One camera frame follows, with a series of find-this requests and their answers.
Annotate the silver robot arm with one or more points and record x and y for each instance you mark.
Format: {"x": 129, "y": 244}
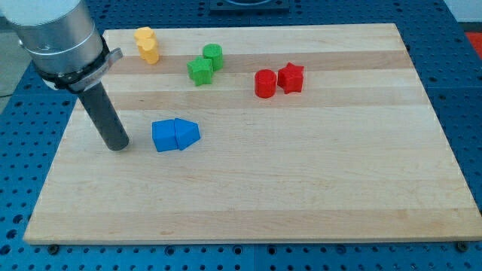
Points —
{"x": 62, "y": 39}

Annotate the red star block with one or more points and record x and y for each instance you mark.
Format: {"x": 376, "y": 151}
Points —
{"x": 291, "y": 78}

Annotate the green star block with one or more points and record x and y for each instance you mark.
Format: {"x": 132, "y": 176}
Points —
{"x": 200, "y": 71}

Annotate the blue pentagon block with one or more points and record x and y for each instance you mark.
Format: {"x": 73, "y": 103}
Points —
{"x": 186, "y": 133}

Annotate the wooden board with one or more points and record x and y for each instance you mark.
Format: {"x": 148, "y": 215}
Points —
{"x": 357, "y": 156}

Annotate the red cylinder block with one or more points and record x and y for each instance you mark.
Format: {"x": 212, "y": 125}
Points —
{"x": 265, "y": 83}

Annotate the blue cube block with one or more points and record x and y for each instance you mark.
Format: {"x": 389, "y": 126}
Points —
{"x": 163, "y": 135}

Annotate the green cylinder block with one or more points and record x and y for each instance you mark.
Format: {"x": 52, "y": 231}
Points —
{"x": 214, "y": 52}

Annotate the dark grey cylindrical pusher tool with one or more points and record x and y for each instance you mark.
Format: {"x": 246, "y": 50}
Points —
{"x": 101, "y": 111}

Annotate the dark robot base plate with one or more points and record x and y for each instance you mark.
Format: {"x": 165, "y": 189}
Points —
{"x": 249, "y": 5}

